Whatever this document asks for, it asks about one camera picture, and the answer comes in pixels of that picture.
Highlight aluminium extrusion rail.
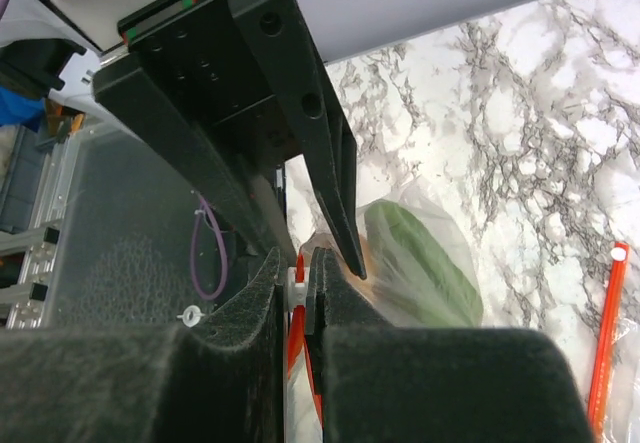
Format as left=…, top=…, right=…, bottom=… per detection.
left=1, top=128, right=80, bottom=329

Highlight clear orange zip bag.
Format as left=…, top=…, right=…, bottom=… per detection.
left=340, top=177, right=484, bottom=328
left=587, top=242, right=639, bottom=442

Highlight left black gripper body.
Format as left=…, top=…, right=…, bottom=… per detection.
left=117, top=0, right=301, bottom=169

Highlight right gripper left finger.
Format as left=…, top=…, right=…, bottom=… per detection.
left=1, top=249, right=287, bottom=442

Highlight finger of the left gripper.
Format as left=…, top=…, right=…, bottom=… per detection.
left=228, top=0, right=367, bottom=278
left=93, top=54, right=295, bottom=263

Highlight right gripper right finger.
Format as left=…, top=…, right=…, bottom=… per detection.
left=305, top=248, right=593, bottom=442

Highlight white ring pull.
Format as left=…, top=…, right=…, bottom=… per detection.
left=177, top=305, right=204, bottom=328

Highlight red orange papaya slice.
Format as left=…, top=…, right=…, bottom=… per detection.
left=300, top=233, right=378, bottom=304

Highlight green leaf vegetable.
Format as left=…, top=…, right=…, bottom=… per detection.
left=364, top=200, right=484, bottom=328

